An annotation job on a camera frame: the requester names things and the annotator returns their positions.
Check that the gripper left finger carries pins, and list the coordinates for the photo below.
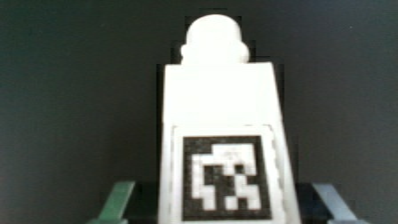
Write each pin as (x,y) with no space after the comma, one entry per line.
(130,207)

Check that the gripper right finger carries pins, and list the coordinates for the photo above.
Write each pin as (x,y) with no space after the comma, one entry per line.
(322,206)

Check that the white table leg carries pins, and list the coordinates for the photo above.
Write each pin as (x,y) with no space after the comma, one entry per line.
(226,179)

